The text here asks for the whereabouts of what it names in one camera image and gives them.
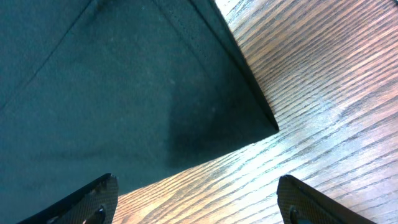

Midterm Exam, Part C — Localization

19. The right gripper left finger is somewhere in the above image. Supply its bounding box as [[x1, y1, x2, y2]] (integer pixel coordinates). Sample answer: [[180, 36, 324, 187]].
[[20, 173, 119, 224]]

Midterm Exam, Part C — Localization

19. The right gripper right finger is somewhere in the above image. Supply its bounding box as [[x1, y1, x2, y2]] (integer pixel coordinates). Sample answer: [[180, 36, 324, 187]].
[[277, 175, 373, 224]]

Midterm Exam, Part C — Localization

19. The black t-shirt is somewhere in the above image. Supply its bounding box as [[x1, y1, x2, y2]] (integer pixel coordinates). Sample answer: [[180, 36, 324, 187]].
[[1, 0, 279, 223]]

